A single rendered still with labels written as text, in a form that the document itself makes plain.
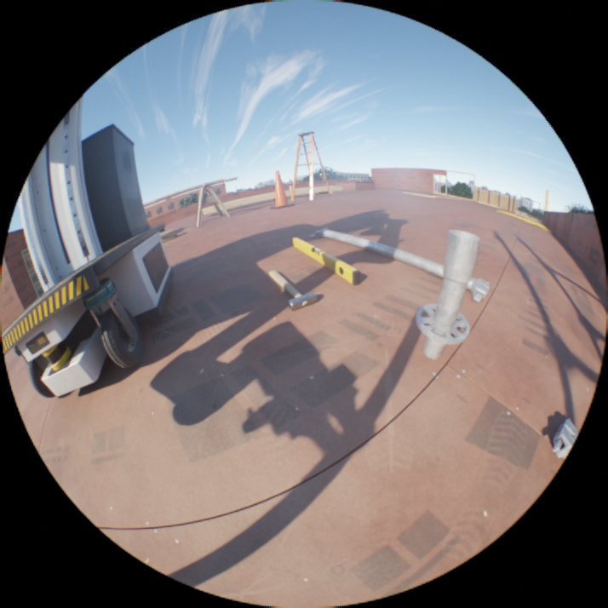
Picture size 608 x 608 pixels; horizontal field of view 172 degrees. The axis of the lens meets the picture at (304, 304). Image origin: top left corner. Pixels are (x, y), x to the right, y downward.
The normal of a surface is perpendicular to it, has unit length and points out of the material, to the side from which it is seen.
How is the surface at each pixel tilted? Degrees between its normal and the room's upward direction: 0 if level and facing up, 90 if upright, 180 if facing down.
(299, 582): 0
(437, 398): 0
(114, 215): 90
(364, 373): 0
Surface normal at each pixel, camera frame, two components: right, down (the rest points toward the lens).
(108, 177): 0.46, 0.44
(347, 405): -0.11, -0.83
